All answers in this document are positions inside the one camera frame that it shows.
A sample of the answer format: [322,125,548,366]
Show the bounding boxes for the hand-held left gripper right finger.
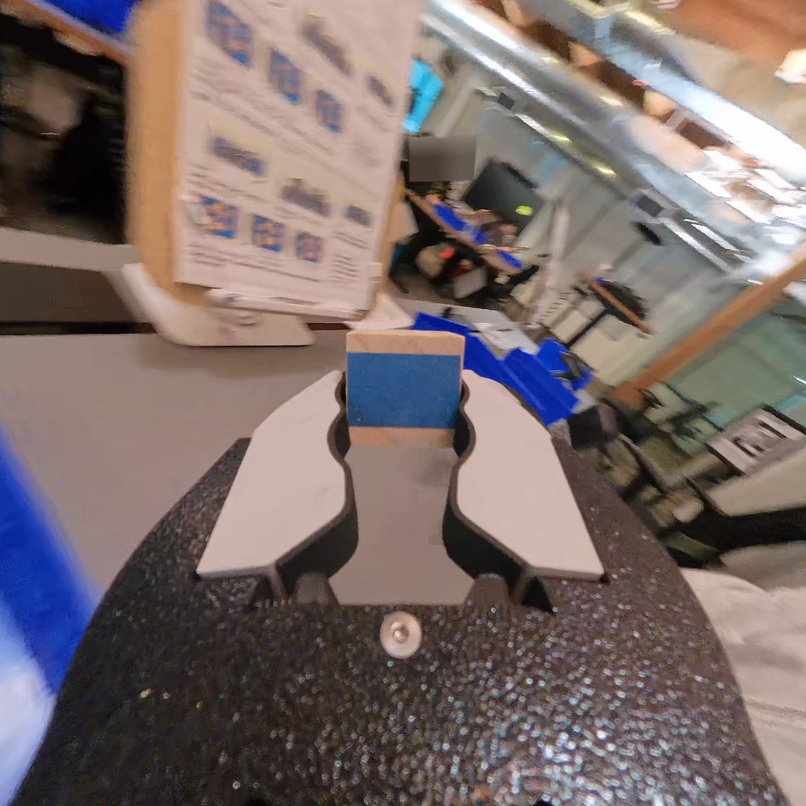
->
[442,370,605,581]

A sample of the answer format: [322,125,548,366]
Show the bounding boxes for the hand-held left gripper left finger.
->
[196,370,360,580]

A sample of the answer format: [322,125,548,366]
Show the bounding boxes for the wooden cube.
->
[345,330,466,449]

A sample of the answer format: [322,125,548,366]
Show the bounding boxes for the stacked blue bins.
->
[412,311,594,428]

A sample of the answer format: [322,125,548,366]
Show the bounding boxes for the person's white sweater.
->
[683,544,806,806]

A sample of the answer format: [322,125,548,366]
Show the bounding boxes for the black monitor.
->
[463,160,544,230]

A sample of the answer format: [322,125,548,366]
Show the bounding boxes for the printed instruction sheet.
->
[173,0,419,316]

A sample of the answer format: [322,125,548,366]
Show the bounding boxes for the instruction board on wooden stand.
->
[123,0,424,347]

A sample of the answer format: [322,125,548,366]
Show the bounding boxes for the wooden post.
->
[614,255,806,407]

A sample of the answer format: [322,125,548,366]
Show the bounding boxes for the silver ventilation duct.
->
[422,0,806,253]

